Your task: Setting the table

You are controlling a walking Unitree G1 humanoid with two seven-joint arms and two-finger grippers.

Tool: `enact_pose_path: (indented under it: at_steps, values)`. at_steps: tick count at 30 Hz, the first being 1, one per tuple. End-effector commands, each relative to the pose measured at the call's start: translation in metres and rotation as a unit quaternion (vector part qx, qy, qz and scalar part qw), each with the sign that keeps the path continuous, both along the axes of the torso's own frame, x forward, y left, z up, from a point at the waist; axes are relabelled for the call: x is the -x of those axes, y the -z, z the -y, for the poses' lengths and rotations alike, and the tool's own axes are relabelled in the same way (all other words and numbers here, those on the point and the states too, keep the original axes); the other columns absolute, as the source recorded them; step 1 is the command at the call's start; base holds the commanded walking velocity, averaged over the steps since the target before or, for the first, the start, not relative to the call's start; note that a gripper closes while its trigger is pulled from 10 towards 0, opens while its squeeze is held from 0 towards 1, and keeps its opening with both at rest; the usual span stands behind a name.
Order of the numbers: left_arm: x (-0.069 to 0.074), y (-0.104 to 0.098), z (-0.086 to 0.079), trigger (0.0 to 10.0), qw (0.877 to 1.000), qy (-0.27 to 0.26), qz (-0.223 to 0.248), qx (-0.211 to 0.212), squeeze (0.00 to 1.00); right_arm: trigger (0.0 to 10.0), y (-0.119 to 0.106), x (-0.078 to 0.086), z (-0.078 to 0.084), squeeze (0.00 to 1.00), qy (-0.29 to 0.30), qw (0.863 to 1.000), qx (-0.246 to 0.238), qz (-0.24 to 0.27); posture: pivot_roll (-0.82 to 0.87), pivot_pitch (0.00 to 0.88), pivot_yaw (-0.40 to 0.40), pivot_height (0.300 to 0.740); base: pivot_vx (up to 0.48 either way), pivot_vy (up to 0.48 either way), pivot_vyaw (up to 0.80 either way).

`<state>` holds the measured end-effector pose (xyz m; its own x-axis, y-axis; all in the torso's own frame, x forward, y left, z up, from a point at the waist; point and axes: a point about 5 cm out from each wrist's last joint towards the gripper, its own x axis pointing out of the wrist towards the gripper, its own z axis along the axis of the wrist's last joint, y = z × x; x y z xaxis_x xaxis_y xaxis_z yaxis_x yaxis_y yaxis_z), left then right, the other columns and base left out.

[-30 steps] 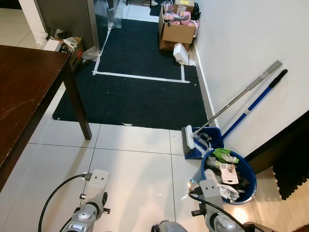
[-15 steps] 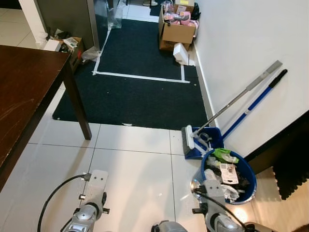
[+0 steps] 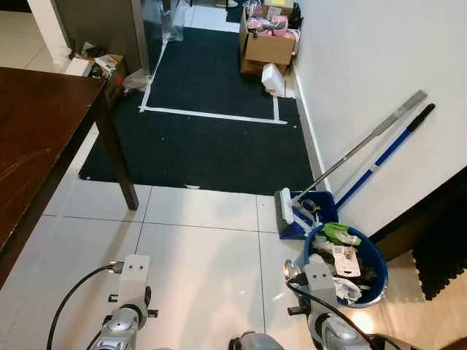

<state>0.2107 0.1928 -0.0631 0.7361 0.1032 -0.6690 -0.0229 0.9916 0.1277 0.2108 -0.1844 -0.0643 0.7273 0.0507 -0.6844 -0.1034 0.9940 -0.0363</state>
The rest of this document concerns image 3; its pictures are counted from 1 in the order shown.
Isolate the white crumpled rubbish bag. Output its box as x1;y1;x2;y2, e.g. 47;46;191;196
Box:
310;255;363;306

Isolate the white printed label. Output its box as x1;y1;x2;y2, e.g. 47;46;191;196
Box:
332;246;362;278

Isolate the green crumpled wrapper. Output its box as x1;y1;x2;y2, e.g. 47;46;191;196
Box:
321;222;362;246

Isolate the blue plastic bin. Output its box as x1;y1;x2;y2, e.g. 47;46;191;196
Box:
303;222;390;308

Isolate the black foam puzzle mat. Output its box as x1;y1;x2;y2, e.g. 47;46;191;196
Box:
412;211;467;301

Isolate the dark blue carpet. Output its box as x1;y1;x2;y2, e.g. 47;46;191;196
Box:
79;7;316;196

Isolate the dark brown furniture panel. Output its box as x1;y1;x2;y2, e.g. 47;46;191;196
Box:
372;168;467;263

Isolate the white floor tape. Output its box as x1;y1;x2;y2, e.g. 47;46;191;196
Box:
139;40;289;126

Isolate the dark brown wooden table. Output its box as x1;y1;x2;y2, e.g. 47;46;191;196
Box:
0;67;139;289

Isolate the cardboard box of clutter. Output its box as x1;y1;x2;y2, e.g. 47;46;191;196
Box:
69;47;131;110

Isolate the crumpled clear plastic bag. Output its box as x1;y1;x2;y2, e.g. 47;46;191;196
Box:
120;69;153;93

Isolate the white plastic container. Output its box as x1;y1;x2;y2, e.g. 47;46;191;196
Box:
260;63;287;97

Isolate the cardboard box of pink things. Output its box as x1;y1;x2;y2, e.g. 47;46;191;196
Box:
239;4;301;77

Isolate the tall clear plastic bag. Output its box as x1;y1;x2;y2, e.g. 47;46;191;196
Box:
142;0;187;43

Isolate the pink white bundle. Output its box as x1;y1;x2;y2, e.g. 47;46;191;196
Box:
244;0;301;39

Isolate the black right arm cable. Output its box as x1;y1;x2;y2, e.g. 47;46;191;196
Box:
285;281;409;350

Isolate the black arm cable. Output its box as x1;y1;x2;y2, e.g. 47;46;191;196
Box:
285;281;409;350
45;262;125;350

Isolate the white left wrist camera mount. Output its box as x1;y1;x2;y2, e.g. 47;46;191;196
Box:
115;254;151;311

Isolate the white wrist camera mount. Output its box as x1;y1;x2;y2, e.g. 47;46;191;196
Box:
303;261;338;314
115;254;151;311

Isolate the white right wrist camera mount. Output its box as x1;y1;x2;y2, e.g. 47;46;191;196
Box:
303;261;338;314

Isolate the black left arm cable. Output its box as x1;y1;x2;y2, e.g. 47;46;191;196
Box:
45;262;125;350

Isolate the silver-handled broom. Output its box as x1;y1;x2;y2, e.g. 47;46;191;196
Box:
274;89;429;225

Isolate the blue long-handled dustpan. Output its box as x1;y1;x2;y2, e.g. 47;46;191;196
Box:
277;103;436;240

